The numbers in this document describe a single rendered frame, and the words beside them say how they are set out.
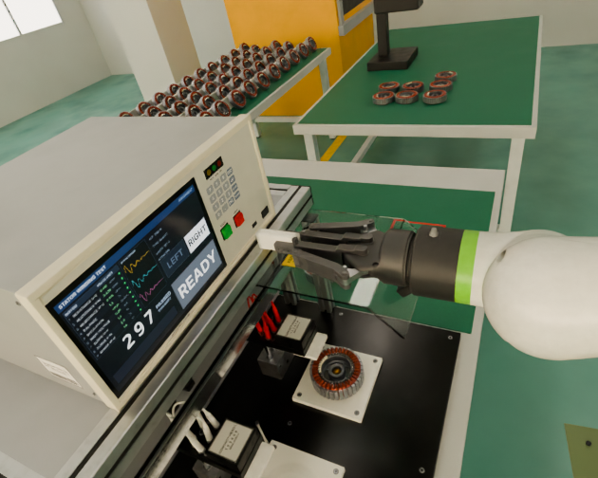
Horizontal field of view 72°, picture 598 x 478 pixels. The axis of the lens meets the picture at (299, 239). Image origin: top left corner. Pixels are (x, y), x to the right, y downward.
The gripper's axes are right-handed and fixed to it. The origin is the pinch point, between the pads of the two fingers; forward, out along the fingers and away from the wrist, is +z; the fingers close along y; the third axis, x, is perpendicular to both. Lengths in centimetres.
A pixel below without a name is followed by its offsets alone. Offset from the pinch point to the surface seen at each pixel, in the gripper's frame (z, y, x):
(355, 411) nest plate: -8.8, -2.5, -39.8
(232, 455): 3.2, -22.7, -25.7
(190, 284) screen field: 9.8, -10.8, -1.3
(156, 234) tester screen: 9.8, -12.2, 9.2
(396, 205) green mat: 2, 74, -43
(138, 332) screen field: 9.8, -21.2, 0.2
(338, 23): 116, 329, -37
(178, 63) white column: 271, 291, -49
